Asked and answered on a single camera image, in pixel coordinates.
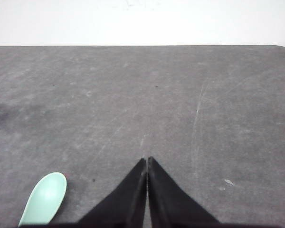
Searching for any mint green plastic spoon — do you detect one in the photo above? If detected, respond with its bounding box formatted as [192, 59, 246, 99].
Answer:
[18, 172, 67, 227]

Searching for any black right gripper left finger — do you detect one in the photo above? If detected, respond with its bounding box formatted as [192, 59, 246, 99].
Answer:
[78, 158, 146, 228]

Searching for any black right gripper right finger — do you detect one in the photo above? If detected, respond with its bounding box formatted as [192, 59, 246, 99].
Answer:
[148, 157, 220, 228]

